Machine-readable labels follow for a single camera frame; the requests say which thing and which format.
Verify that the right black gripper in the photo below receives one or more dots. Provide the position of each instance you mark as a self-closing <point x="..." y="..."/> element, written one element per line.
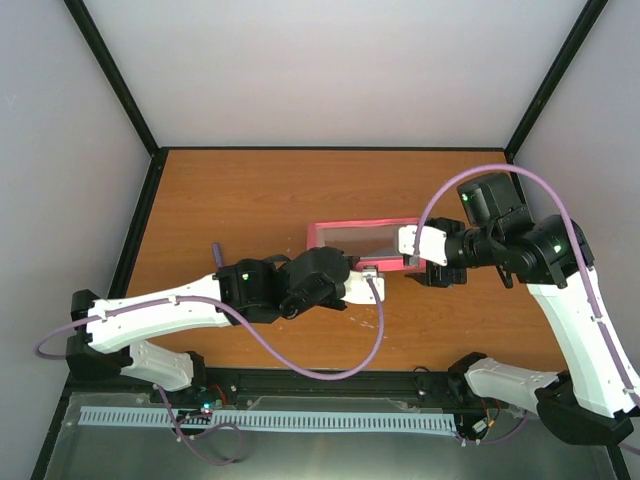
<point x="434" y="277"/>

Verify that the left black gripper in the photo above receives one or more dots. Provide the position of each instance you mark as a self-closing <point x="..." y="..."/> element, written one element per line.
<point x="352" y="260"/>

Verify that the pink picture frame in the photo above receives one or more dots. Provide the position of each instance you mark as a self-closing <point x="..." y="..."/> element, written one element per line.
<point x="371" y="240"/>

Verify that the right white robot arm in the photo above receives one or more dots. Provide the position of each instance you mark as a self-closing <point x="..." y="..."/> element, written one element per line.
<point x="594" y="400"/>

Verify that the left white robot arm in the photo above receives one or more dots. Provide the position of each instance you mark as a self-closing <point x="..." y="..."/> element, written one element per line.
<point x="113" y="336"/>

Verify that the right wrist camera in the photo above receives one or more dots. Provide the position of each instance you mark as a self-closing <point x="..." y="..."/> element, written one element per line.
<point x="427" y="243"/>

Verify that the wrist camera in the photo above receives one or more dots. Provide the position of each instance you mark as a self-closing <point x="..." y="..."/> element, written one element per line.
<point x="427" y="243"/>
<point x="367" y="285"/>

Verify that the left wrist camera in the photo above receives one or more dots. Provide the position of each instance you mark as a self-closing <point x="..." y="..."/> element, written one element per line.
<point x="367" y="285"/>

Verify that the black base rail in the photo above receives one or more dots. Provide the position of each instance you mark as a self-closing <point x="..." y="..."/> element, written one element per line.
<point x="240" y="384"/>

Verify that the light blue cable duct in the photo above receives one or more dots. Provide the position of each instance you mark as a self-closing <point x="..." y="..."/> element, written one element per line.
<point x="273" y="421"/>

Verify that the black enclosure frame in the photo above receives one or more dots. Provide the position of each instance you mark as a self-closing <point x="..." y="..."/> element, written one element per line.
<point x="79" y="12"/>

